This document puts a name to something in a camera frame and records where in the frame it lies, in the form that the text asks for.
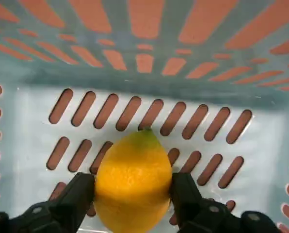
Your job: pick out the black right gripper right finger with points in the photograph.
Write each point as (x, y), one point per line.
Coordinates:
(193, 208)

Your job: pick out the yellow lemon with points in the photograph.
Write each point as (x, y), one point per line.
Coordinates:
(132, 184)

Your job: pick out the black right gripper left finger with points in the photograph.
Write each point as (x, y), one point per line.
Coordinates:
(62, 208)

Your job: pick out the light blue plastic basket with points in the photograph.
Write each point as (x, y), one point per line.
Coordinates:
(25, 136)

